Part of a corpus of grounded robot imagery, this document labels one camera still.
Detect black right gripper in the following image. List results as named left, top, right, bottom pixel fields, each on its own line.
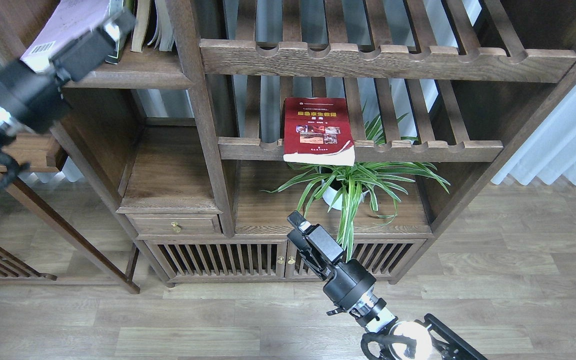
left=286, top=210, right=378, bottom=313

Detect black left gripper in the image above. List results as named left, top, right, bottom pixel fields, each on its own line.
left=0, top=9, right=137, bottom=136

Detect white paperback book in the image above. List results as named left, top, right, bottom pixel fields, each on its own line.
left=20, top=0, right=110, bottom=73

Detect red cover book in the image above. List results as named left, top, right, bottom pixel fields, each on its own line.
left=283, top=96, right=355, bottom=166

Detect grey green cover book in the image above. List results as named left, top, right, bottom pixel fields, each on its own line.
left=105, top=0, right=135, bottom=65

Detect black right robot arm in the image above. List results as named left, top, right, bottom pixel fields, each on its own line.
left=287, top=211, right=484, bottom=360

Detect tan standing book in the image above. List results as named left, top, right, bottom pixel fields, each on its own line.
left=130, top=0, right=153, bottom=53

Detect white plant pot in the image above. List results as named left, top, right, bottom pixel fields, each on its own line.
left=321, top=172, right=368, bottom=212

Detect brass cabinet door knobs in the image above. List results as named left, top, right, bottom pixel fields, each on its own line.
left=276, top=256, right=297, bottom=265

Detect white open standing book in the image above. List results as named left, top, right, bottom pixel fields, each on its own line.
left=147, top=0, right=175, bottom=51

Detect green spider plant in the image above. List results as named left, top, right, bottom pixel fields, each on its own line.
left=264, top=102, right=451, bottom=263

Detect brass drawer knob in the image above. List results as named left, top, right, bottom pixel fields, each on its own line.
left=170, top=221, right=182, bottom=234

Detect dark wooden bookshelf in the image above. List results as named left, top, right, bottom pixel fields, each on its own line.
left=54, top=0, right=576, bottom=286

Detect wooden side table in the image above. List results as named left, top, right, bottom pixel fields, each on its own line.
left=0, top=133, right=141, bottom=294

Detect white curtain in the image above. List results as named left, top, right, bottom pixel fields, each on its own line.
left=491, top=85, right=576, bottom=186

